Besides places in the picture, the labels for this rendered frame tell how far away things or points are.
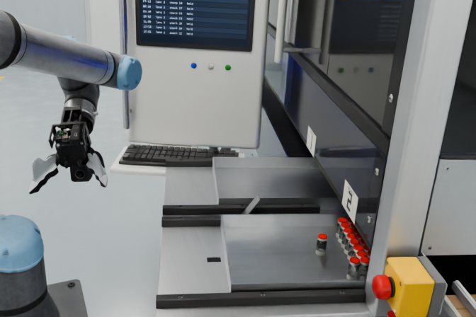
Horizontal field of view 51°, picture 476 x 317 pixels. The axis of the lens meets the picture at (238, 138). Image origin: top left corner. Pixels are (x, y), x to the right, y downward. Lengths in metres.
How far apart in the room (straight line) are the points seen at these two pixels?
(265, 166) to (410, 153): 0.75
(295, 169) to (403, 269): 0.72
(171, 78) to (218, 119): 0.22
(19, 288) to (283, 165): 0.85
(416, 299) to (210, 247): 0.47
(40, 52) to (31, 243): 0.34
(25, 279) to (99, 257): 1.71
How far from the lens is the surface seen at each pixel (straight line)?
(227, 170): 1.50
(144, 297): 2.41
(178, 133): 1.85
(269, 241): 1.17
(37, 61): 0.93
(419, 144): 0.85
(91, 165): 1.10
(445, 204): 0.93
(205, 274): 1.06
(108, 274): 2.57
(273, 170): 1.52
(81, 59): 1.00
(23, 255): 0.97
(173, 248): 1.14
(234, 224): 1.21
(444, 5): 0.80
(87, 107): 1.19
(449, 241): 0.97
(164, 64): 1.78
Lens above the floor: 1.52
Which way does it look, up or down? 21 degrees down
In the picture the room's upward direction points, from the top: 3 degrees clockwise
